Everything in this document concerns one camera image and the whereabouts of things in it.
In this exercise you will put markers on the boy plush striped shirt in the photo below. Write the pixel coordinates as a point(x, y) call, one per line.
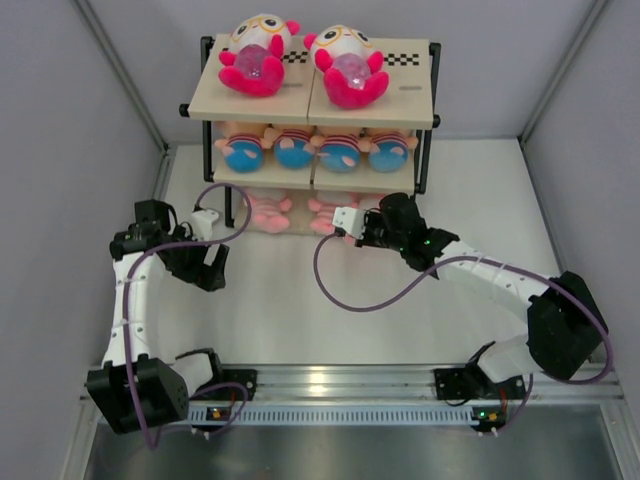
point(338, 148)
point(242, 144)
point(389, 148)

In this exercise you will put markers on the pink striped frog plush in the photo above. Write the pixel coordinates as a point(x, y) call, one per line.
point(269, 209)
point(323, 205)

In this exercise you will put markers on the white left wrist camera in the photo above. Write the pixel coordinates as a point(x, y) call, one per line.
point(203, 222)

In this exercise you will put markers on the pink white glasses plush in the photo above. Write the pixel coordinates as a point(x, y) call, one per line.
point(351, 68)
point(252, 64)

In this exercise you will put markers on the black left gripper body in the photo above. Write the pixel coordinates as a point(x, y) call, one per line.
point(187, 264)

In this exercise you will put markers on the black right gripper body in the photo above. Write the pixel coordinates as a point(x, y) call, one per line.
point(378, 234)

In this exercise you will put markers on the beige three-tier shelf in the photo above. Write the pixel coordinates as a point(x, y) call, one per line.
point(413, 69)

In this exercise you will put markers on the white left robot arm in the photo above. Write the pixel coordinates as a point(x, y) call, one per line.
point(135, 320)

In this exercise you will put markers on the boy plush blue pants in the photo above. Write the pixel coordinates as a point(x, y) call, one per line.
point(292, 145)

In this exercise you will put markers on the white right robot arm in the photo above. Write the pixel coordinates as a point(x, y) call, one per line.
point(563, 324)

